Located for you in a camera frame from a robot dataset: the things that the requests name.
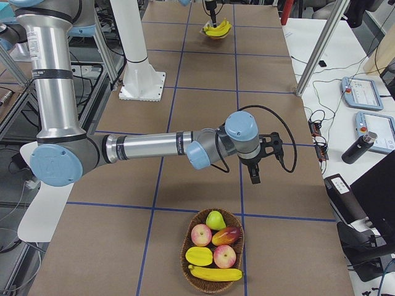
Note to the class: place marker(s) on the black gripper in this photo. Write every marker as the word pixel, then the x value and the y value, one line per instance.
pixel 250 163

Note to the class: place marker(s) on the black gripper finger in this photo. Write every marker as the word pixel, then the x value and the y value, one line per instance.
pixel 213 18

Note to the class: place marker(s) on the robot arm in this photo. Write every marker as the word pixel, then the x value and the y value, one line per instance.
pixel 66 150
pixel 202 11

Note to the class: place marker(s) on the grey square plate orange rim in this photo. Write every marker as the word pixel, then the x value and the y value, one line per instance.
pixel 215 38

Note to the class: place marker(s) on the woven brown fruit basket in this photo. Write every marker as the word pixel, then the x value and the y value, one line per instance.
pixel 209 287

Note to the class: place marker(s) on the green pear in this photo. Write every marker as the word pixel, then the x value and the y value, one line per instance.
pixel 215 221

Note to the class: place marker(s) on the dark red mango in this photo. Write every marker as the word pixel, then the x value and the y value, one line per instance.
pixel 226 236

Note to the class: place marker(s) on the pink apple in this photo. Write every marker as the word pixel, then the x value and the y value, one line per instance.
pixel 201 235
pixel 224 256

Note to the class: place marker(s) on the yellow lemon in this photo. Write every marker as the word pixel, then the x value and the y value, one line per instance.
pixel 199 256

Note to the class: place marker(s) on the black printer box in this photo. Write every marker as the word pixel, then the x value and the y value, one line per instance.
pixel 343 199

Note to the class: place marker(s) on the black drink bottle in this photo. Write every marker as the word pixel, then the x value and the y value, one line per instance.
pixel 359 147

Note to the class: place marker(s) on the black monitor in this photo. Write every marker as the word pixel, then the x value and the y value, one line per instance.
pixel 374 191

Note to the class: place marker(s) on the small black puck device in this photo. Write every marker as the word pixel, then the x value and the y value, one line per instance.
pixel 322 63

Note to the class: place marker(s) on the upper teach pendant tablet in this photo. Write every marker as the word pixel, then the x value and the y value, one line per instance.
pixel 361 94

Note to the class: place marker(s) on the teach pendant tablet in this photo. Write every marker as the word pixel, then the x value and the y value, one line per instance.
pixel 361 94
pixel 382 125

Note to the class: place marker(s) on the lower teach pendant tablet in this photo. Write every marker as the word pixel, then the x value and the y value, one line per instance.
pixel 382 125

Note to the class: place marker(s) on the white plastic chair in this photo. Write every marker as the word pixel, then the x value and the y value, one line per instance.
pixel 43 214

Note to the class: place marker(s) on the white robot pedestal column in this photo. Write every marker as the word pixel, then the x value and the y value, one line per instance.
pixel 140 81

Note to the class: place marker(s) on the aluminium frame post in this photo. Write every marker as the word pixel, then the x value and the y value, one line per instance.
pixel 322 42

